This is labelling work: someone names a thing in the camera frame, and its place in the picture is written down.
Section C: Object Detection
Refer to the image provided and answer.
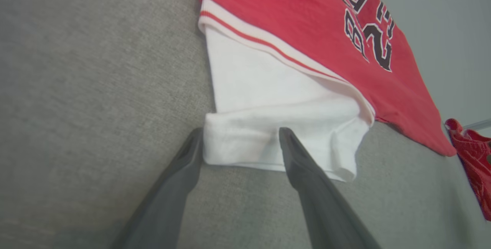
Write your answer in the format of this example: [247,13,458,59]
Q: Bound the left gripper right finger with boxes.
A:
[278,127,381,249]

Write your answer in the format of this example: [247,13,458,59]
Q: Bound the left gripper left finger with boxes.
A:
[111,127,204,249]

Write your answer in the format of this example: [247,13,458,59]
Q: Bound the red mesh shorts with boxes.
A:
[444,118,491,222]

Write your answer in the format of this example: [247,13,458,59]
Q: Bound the red basketball jersey white sleeves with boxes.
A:
[197,0,457,183]

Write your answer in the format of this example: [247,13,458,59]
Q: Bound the grey fabric sofa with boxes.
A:
[0,0,491,249]

